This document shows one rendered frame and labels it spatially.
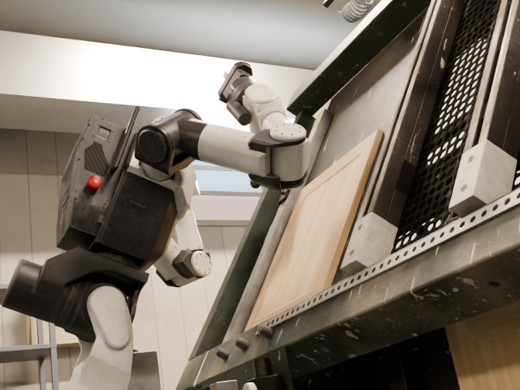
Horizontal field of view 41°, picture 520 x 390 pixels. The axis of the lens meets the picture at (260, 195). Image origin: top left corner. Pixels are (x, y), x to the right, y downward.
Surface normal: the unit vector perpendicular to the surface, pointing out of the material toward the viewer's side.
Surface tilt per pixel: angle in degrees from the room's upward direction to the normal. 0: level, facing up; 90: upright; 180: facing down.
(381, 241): 90
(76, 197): 90
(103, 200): 90
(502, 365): 90
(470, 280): 148
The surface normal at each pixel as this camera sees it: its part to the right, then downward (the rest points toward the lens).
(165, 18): 0.16, 0.93
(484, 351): -0.88, -0.02
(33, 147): 0.45, -0.38
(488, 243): -0.83, -0.51
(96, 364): 0.26, -0.01
